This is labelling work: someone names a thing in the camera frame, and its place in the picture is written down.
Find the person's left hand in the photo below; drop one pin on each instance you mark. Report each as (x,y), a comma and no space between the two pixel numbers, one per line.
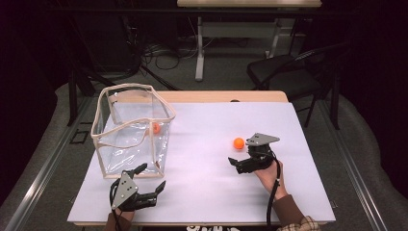
(125,215)

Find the wooden table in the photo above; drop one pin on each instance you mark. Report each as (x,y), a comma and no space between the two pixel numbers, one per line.
(224,96)

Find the person's right hand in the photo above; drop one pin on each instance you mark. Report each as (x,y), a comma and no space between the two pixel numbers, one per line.
(269,179)

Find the white desk with metal legs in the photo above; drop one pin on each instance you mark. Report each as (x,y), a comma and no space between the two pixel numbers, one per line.
(237,30)

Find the orange ball with dark mark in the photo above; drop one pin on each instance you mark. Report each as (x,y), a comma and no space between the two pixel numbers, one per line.
(156,128)

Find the person's dark printed clothing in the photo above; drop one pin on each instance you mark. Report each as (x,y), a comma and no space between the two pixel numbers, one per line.
(211,228)

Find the white table mat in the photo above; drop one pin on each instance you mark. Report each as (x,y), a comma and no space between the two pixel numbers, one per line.
(205,179)

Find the black folding chair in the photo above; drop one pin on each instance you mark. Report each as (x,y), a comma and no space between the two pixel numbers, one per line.
(282,73)

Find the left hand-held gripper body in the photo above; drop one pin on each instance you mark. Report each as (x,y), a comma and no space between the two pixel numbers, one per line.
(124,192)

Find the clear bag with beige trim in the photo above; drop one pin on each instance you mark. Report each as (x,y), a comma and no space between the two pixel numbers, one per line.
(128,141)

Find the plain orange ball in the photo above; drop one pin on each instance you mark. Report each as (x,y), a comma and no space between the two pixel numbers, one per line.
(238,143)

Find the metal floor rail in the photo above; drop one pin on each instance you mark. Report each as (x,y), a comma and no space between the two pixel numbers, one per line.
(352,173)
(41,173)

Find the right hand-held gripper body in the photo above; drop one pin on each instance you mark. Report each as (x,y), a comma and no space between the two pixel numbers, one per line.
(261,154)

